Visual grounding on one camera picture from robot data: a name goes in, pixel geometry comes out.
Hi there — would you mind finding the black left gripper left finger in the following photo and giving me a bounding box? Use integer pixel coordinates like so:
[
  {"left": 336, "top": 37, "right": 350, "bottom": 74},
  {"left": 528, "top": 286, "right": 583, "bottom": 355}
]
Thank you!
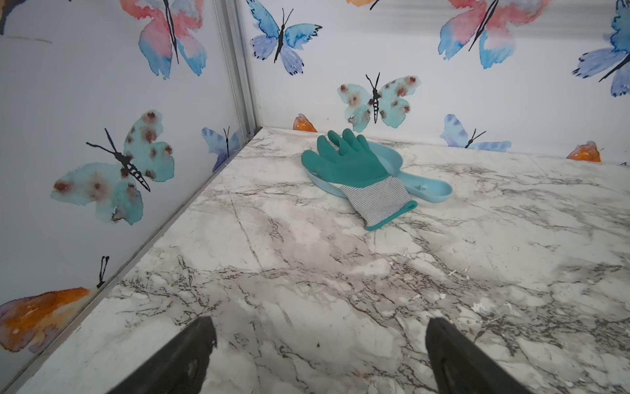
[{"left": 108, "top": 316, "right": 218, "bottom": 394}]

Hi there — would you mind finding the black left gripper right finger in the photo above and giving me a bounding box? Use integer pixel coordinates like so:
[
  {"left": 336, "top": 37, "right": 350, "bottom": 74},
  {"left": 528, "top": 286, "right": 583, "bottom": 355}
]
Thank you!
[{"left": 425, "top": 318, "right": 531, "bottom": 394}]

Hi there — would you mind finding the light blue plastic dustpan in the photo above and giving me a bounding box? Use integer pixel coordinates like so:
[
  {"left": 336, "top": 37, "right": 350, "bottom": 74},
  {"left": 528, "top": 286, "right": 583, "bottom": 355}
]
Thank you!
[{"left": 306, "top": 142, "right": 452, "bottom": 203}]

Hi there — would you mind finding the green grey work glove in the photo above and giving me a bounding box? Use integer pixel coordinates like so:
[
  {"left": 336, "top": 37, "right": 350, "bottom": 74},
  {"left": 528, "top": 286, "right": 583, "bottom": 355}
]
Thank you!
[{"left": 301, "top": 129, "right": 418, "bottom": 231}]

